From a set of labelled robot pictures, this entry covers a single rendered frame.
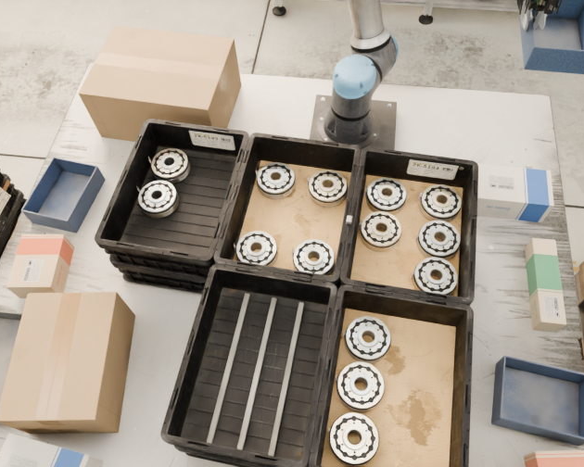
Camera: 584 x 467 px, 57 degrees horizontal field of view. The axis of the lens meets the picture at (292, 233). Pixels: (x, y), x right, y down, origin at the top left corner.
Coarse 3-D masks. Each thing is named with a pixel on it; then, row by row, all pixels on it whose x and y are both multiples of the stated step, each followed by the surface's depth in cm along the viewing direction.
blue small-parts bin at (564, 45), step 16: (576, 0) 136; (560, 16) 140; (576, 16) 140; (528, 32) 132; (544, 32) 139; (560, 32) 138; (576, 32) 138; (528, 48) 131; (544, 48) 127; (560, 48) 126; (576, 48) 135; (528, 64) 131; (544, 64) 131; (560, 64) 130; (576, 64) 129
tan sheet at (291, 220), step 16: (304, 176) 149; (256, 192) 147; (304, 192) 146; (256, 208) 144; (272, 208) 144; (288, 208) 144; (304, 208) 143; (320, 208) 143; (336, 208) 143; (256, 224) 142; (272, 224) 141; (288, 224) 141; (304, 224) 141; (320, 224) 141; (336, 224) 141; (288, 240) 139; (304, 240) 139; (336, 240) 138; (288, 256) 137
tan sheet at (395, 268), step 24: (408, 192) 145; (360, 216) 142; (408, 216) 141; (360, 240) 138; (408, 240) 138; (360, 264) 135; (384, 264) 134; (408, 264) 134; (456, 264) 134; (456, 288) 130
